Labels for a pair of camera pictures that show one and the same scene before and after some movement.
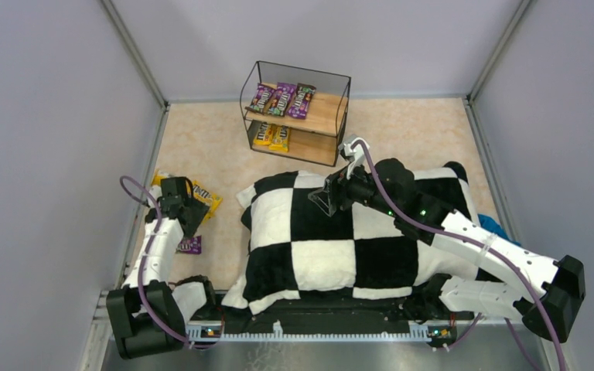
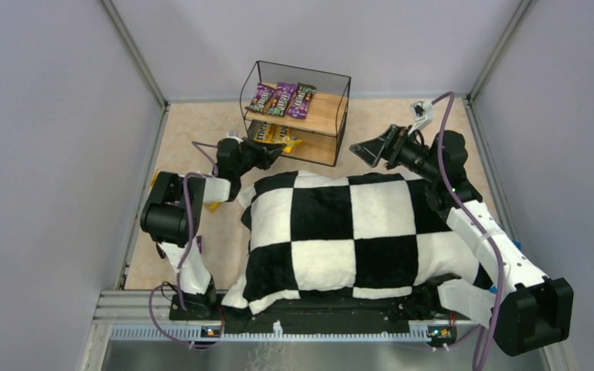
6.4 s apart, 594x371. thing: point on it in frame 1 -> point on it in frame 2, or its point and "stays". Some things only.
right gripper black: (339, 189) -> (392, 148)
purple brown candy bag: (301, 101) stays
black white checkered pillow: (291, 245) stays
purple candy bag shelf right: (281, 99) stays
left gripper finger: (192, 217) -> (271, 157)
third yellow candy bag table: (157, 178) stays
